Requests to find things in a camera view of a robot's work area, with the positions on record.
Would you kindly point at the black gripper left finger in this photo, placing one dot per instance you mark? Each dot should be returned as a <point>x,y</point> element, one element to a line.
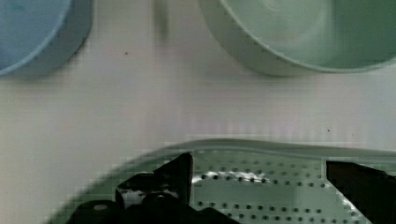
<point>159,197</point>

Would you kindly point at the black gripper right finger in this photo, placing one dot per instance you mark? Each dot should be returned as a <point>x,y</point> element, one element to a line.
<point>371,191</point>

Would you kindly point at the green plastic strainer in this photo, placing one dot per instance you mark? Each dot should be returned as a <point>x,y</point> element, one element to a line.
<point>253,182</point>

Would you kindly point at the green mug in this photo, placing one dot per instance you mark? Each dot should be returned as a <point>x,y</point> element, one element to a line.
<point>304,37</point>

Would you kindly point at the blue cup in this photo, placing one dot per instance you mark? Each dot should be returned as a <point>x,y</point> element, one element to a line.
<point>39,36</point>

